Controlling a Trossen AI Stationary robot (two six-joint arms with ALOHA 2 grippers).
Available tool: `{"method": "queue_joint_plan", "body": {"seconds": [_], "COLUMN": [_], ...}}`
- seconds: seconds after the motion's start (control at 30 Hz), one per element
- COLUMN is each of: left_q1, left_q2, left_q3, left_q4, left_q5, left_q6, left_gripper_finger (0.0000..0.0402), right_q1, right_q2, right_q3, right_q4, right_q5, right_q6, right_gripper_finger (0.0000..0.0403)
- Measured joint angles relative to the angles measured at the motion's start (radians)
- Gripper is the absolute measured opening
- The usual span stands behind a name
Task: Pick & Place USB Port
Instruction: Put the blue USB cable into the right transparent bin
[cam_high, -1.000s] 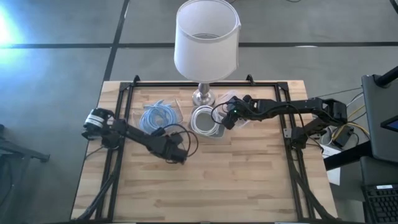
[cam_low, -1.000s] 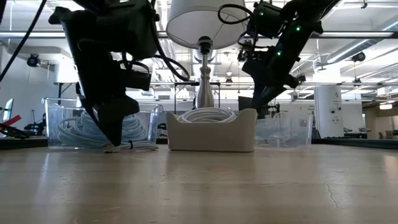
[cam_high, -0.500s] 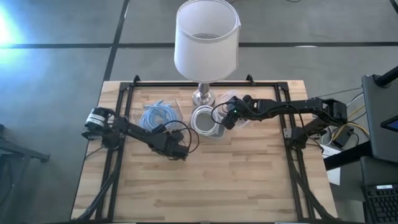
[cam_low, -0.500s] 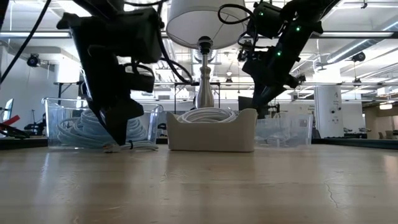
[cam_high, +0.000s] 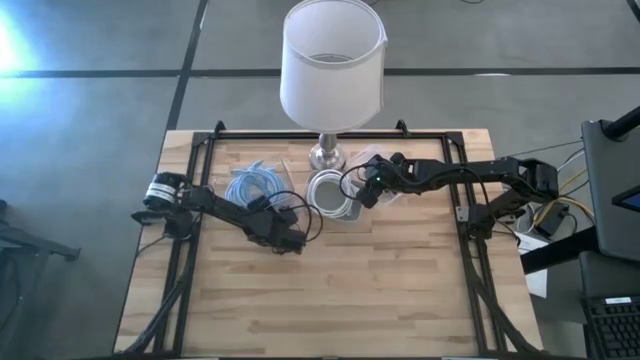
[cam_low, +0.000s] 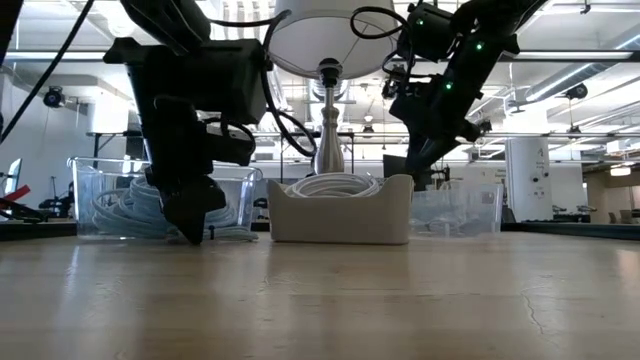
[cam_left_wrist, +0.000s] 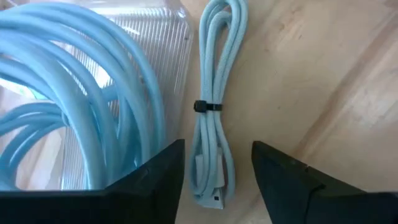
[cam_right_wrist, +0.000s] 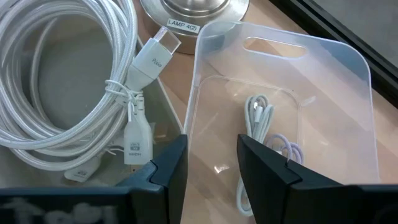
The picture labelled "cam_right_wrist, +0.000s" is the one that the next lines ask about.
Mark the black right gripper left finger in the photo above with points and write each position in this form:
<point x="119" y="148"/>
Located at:
<point x="93" y="205"/>

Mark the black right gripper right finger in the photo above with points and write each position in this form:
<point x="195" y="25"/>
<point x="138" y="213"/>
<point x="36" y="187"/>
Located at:
<point x="311" y="199"/>

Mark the frosted translucent plastic bin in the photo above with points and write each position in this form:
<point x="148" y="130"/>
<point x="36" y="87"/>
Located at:
<point x="335" y="93"/>

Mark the grey plastic bin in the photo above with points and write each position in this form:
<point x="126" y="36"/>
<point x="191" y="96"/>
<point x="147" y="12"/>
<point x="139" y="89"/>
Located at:
<point x="71" y="77"/>

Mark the silver lamp with white shade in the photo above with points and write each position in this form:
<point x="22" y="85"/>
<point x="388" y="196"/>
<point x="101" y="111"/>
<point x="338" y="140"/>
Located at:
<point x="192" y="12"/>

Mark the black aluminium table frame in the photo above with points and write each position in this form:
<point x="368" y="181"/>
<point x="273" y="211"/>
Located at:
<point x="357" y="53"/>

